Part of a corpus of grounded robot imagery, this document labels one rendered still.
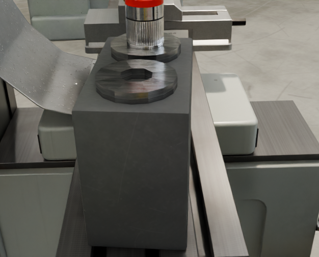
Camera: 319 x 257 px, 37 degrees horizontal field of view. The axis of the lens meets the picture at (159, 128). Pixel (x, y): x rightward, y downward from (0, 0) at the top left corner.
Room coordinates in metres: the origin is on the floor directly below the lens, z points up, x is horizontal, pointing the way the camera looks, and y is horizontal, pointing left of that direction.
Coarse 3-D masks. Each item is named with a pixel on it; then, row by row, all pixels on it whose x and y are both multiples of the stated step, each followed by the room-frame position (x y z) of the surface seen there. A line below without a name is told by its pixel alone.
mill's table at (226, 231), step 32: (192, 96) 0.82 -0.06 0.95; (192, 128) 0.69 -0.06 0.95; (192, 160) 0.63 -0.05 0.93; (192, 192) 0.55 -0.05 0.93; (224, 192) 0.52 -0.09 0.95; (64, 224) 0.46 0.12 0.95; (192, 224) 0.45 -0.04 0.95; (224, 224) 0.45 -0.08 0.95; (64, 256) 0.40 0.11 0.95; (96, 256) 0.42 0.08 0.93; (128, 256) 0.40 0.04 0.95; (160, 256) 0.40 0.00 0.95; (192, 256) 0.40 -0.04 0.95; (224, 256) 0.40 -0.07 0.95
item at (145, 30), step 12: (132, 12) 0.55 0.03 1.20; (144, 12) 0.55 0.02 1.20; (156, 12) 0.55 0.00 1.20; (132, 24) 0.55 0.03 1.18; (144, 24) 0.55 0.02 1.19; (156, 24) 0.55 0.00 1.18; (132, 36) 0.55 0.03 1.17; (144, 36) 0.55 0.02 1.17; (156, 36) 0.55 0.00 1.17; (144, 48) 0.55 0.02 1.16
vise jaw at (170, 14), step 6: (168, 0) 1.10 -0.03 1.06; (174, 0) 1.11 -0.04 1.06; (168, 6) 1.06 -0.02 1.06; (174, 6) 1.06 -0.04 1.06; (180, 6) 1.10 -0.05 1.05; (168, 12) 1.06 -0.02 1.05; (174, 12) 1.06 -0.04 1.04; (180, 12) 1.06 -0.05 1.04; (168, 18) 1.06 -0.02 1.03; (174, 18) 1.06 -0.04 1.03; (180, 18) 1.06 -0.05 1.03
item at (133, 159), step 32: (96, 64) 0.53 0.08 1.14; (128, 64) 0.50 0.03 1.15; (160, 64) 0.50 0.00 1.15; (192, 64) 0.59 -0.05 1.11; (96, 96) 0.45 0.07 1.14; (128, 96) 0.43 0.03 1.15; (160, 96) 0.44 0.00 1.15; (96, 128) 0.42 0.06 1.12; (128, 128) 0.41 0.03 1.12; (160, 128) 0.41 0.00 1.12; (96, 160) 0.42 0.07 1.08; (128, 160) 0.41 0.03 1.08; (160, 160) 0.41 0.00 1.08; (96, 192) 0.42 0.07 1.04; (128, 192) 0.41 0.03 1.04; (160, 192) 0.41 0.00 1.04; (96, 224) 0.42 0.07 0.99; (128, 224) 0.41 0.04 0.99; (160, 224) 0.41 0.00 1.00
